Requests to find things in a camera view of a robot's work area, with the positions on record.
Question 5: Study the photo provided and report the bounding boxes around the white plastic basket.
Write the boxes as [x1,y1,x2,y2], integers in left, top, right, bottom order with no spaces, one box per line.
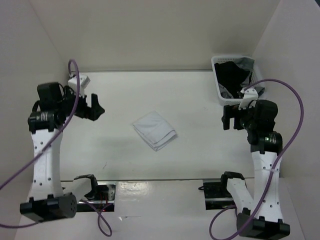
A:
[211,54,263,106]

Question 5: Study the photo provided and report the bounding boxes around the white skirt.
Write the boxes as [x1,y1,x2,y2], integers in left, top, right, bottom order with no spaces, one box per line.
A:
[132,111,178,152]

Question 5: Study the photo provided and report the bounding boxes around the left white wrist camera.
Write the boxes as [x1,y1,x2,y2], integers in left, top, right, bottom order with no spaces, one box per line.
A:
[67,73,91,95]

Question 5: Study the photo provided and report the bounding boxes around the grey skirt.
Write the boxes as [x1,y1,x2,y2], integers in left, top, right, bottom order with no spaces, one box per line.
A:
[228,57,255,98]

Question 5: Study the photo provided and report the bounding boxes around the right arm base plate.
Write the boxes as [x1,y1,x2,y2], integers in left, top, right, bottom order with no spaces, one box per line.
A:
[198,179,235,210]

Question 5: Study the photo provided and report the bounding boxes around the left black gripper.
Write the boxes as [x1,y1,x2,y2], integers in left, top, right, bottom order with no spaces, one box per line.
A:
[58,84,105,121]

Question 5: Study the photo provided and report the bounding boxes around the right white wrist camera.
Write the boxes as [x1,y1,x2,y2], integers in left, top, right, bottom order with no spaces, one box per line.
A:
[238,87,259,110]

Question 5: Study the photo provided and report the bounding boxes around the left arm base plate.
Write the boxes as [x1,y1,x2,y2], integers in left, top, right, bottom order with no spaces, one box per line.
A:
[84,181,116,212]

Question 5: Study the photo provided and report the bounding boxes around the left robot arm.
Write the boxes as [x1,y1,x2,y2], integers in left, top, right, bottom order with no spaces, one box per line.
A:
[19,82,105,223]

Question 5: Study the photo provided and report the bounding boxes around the black skirt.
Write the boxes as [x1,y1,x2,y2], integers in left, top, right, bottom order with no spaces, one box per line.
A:
[214,61,251,99]

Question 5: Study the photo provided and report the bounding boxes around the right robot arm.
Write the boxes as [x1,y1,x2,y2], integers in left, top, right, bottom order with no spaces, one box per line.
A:
[219,100,291,240]

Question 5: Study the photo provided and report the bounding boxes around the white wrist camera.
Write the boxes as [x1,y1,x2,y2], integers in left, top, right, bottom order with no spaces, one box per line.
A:
[238,87,259,110]
[67,73,91,95]

